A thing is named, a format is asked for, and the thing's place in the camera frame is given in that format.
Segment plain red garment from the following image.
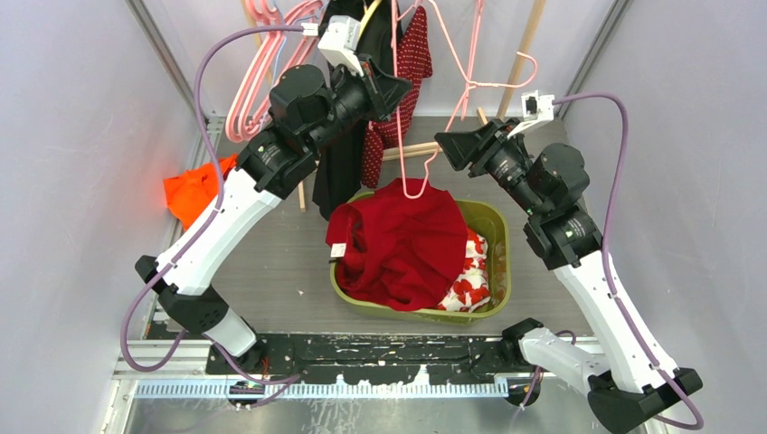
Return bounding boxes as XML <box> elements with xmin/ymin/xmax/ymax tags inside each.
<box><xmin>326</xmin><ymin>178</ymin><xmax>468</xmax><ymax>312</ymax></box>

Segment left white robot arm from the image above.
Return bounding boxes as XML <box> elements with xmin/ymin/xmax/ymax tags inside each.
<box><xmin>136</xmin><ymin>55</ymin><xmax>412</xmax><ymax>373</ymax></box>

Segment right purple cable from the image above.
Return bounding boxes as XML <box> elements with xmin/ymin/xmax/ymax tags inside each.
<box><xmin>554</xmin><ymin>92</ymin><xmax>705</xmax><ymax>431</ymax></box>

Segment orange garment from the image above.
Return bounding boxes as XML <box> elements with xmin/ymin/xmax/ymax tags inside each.
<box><xmin>163</xmin><ymin>163</ymin><xmax>218</xmax><ymax>231</ymax></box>

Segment pink hanger of dotted garment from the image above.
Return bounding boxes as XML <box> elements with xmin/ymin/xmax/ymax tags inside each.
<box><xmin>389</xmin><ymin>0</ymin><xmax>422</xmax><ymax>39</ymax></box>

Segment purple cable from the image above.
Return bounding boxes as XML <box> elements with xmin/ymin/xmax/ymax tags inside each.
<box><xmin>119</xmin><ymin>24</ymin><xmax>318</xmax><ymax>373</ymax></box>
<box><xmin>554</xmin><ymin>92</ymin><xmax>705</xmax><ymax>431</ymax></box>

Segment empty pink hangers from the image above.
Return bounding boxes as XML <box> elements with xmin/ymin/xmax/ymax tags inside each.
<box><xmin>225</xmin><ymin>1</ymin><xmax>325</xmax><ymax>143</ymax></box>

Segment wooden clothes rack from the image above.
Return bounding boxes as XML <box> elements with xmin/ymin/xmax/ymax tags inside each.
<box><xmin>239</xmin><ymin>0</ymin><xmax>547</xmax><ymax>212</ymax></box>

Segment black garment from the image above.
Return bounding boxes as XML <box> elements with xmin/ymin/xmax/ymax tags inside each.
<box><xmin>312</xmin><ymin>1</ymin><xmax>393</xmax><ymax>220</ymax></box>

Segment olive green plastic basket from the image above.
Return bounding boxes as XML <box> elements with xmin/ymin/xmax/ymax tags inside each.
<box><xmin>329</xmin><ymin>199</ymin><xmax>512</xmax><ymax>326</ymax></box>

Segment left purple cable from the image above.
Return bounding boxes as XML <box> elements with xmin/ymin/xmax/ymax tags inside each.
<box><xmin>119</xmin><ymin>24</ymin><xmax>318</xmax><ymax>373</ymax></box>

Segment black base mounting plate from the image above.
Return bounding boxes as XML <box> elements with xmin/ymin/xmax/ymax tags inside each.
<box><xmin>204</xmin><ymin>334</ymin><xmax>544</xmax><ymax>406</ymax></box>

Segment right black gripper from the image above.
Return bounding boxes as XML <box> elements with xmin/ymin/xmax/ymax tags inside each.
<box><xmin>434</xmin><ymin>118</ymin><xmax>545</xmax><ymax>218</ymax></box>

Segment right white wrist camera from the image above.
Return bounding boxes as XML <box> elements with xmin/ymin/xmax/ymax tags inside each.
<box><xmin>507</xmin><ymin>90</ymin><xmax>554</xmax><ymax>138</ymax></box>

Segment yellow wooden hanger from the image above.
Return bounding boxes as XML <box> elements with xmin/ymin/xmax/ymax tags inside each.
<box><xmin>359</xmin><ymin>0</ymin><xmax>383</xmax><ymax>35</ymax></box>

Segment light blue hanger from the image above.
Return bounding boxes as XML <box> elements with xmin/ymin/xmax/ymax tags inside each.
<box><xmin>271</xmin><ymin>8</ymin><xmax>322</xmax><ymax>86</ymax></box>

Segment dark red polka dot garment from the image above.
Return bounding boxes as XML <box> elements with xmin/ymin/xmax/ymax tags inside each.
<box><xmin>360</xmin><ymin>5</ymin><xmax>434</xmax><ymax>191</ymax></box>

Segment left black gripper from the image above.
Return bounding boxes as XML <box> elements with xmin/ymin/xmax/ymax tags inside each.
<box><xmin>306</xmin><ymin>53</ymin><xmax>412</xmax><ymax>156</ymax></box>

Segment red poppy floral skirt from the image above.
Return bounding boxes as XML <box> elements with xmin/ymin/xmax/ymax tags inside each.
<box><xmin>436</xmin><ymin>227</ymin><xmax>491</xmax><ymax>313</ymax></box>

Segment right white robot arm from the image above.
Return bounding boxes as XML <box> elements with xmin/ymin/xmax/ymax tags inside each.
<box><xmin>435</xmin><ymin>120</ymin><xmax>703</xmax><ymax>433</ymax></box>

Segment pink hanger of red garment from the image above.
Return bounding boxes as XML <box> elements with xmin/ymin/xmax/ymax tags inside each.
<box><xmin>392</xmin><ymin>0</ymin><xmax>539</xmax><ymax>200</ymax></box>

